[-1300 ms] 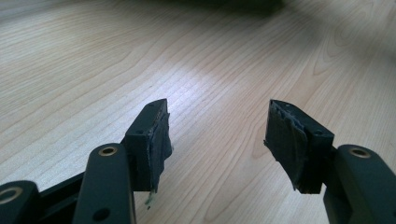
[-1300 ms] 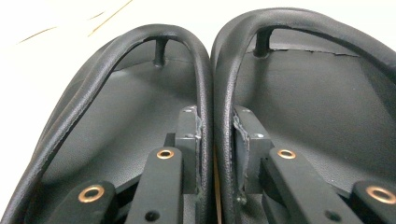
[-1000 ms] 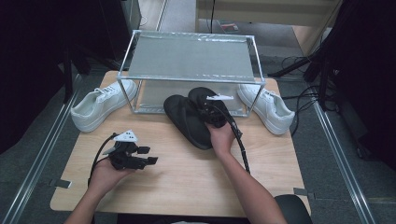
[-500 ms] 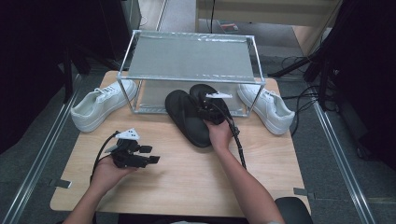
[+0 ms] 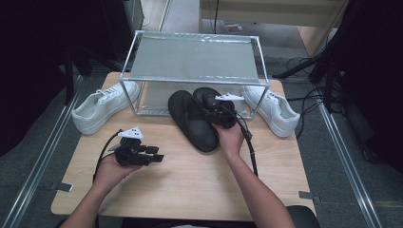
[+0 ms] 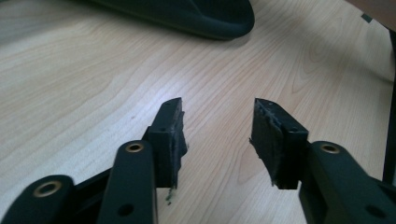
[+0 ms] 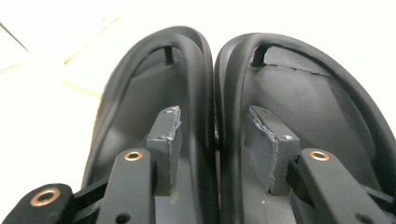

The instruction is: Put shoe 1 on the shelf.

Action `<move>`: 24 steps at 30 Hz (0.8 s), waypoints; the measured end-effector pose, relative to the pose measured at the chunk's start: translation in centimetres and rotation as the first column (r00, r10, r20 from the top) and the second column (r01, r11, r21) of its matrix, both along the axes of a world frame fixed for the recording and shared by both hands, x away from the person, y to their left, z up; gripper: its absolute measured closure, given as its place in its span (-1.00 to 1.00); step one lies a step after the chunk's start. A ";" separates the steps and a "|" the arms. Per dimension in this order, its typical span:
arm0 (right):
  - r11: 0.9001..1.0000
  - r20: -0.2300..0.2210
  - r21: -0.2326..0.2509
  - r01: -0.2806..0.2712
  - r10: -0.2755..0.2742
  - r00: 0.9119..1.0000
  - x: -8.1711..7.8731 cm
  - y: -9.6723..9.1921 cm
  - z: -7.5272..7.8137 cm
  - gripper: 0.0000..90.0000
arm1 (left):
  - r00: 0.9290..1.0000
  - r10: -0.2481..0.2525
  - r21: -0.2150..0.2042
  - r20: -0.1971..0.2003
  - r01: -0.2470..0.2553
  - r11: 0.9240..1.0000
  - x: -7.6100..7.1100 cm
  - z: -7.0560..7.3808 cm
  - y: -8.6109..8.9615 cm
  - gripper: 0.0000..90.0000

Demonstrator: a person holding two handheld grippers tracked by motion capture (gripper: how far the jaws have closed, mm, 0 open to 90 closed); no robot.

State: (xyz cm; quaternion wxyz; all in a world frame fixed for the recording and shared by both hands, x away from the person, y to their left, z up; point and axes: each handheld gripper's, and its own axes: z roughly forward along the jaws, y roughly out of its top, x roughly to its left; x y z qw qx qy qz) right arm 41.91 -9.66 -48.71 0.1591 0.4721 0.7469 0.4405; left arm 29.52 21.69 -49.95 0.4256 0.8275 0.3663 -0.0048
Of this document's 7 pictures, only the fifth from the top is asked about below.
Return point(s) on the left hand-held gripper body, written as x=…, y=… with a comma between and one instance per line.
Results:
x=131, y=133

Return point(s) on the reddish book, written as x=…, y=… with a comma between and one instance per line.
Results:
x=233, y=28

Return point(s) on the white sneaker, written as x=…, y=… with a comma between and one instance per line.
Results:
x=278, y=114
x=95, y=110

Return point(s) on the person's left hand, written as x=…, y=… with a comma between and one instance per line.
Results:
x=111, y=172

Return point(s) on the black slipper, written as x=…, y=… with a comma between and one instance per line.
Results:
x=193, y=126
x=202, y=93

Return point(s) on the dark curtain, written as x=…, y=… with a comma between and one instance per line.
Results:
x=31, y=63
x=380, y=63

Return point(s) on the grey tape piece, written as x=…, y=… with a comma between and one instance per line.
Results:
x=309, y=196
x=61, y=186

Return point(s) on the black metal stand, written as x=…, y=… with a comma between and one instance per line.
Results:
x=329, y=82

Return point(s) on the aluminium floor rail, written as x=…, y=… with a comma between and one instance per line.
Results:
x=164, y=15
x=33, y=177
x=355, y=177

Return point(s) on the light wooden cabinet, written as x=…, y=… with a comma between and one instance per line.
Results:
x=269, y=12

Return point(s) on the silver two-tier metal shoe rack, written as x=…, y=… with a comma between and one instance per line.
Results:
x=190, y=57

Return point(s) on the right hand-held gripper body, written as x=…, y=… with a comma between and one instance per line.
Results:
x=221, y=114

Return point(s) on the person's right hand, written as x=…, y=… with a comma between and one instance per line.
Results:
x=231, y=139

